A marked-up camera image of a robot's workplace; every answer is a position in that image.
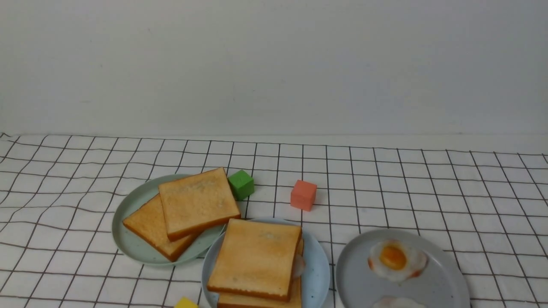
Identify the orange cube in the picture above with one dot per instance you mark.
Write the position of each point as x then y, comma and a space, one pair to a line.
303, 195

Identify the green plate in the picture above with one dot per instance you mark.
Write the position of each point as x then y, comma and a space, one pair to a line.
136, 248

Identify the grey plate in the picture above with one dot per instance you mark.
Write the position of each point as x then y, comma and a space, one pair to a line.
440, 285

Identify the yellow cube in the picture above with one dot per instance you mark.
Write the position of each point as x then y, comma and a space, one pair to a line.
185, 303

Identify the green cube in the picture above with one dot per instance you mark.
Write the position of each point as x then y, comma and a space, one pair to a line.
242, 185

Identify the toast slice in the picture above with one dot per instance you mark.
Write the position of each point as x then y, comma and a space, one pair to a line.
149, 224
230, 300
194, 204
256, 259

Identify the white grid tablecloth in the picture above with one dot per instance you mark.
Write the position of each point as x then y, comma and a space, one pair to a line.
486, 210

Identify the light blue plate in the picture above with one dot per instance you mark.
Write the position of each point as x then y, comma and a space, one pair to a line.
315, 280

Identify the fried egg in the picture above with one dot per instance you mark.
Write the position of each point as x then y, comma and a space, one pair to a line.
299, 266
396, 261

